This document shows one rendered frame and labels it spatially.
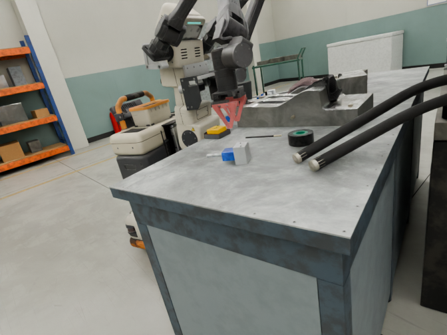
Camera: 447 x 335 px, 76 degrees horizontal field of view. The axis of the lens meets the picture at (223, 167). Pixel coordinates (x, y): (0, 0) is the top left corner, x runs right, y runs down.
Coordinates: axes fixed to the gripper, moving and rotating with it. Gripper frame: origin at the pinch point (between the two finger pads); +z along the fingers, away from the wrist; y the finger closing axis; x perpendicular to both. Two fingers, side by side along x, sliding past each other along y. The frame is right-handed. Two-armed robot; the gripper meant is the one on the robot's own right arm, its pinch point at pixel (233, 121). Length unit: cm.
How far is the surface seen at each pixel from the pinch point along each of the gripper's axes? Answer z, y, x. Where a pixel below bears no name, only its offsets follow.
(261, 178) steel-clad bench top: 12.3, -12.7, -9.0
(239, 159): 10.7, -2.5, -0.9
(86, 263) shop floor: 94, 35, 130
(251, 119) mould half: 9.3, 40.4, 5.2
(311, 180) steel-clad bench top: 12.2, -14.9, -21.3
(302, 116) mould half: 8.4, 33.2, -16.6
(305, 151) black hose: 9.3, -3.3, -19.6
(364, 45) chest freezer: 16, 707, -116
